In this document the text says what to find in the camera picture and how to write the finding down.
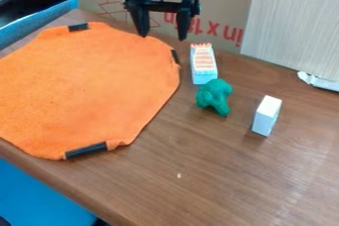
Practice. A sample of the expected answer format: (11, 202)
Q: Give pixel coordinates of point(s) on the orange cloth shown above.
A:
(84, 88)

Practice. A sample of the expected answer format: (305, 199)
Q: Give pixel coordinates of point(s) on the white block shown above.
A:
(266, 115)

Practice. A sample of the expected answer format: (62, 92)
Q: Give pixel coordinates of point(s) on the white and orange toy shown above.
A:
(203, 63)

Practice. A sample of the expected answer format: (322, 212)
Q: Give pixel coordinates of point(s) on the cardboard box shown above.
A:
(220, 2)

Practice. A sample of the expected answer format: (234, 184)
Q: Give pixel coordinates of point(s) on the white board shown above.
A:
(295, 22)

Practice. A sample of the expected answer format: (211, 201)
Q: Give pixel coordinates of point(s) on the green toy broccoli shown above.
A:
(215, 96)

